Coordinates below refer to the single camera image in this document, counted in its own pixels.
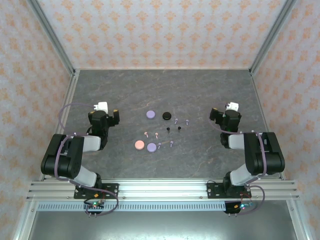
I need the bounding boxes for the grey metal shelf panel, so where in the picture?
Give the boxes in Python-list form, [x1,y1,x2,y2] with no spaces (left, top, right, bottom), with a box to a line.
[28,211,297,240]

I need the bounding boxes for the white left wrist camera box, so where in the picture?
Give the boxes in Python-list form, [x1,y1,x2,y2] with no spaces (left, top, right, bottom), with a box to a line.
[93,101,109,114]

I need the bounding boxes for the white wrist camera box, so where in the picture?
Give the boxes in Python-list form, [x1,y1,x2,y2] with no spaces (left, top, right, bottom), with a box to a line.
[93,101,109,114]
[225,101,240,113]

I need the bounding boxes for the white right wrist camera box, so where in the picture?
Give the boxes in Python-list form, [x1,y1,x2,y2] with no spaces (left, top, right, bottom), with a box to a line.
[225,101,240,113]

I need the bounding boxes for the aluminium side rail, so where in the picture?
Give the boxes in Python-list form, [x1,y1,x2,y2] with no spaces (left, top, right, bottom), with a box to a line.
[249,69,286,181]
[39,69,81,181]

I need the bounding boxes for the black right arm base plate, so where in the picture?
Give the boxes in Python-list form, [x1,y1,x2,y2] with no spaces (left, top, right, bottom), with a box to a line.
[206,182,251,200]

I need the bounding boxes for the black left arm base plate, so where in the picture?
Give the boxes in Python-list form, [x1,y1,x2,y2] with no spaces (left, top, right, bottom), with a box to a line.
[73,182,120,200]

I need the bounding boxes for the aluminium mounting rail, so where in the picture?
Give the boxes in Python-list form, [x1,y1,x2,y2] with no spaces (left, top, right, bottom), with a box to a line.
[26,178,300,201]

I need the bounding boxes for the aluminium corner post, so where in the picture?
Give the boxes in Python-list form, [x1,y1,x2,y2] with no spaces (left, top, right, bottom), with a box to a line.
[249,0,299,77]
[26,0,77,77]

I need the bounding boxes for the slotted grey cable duct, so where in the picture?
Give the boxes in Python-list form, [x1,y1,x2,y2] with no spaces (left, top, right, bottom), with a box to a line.
[36,201,227,212]

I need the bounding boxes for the aluminium frame leg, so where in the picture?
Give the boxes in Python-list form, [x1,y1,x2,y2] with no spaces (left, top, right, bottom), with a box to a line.
[286,199,311,240]
[12,201,38,240]

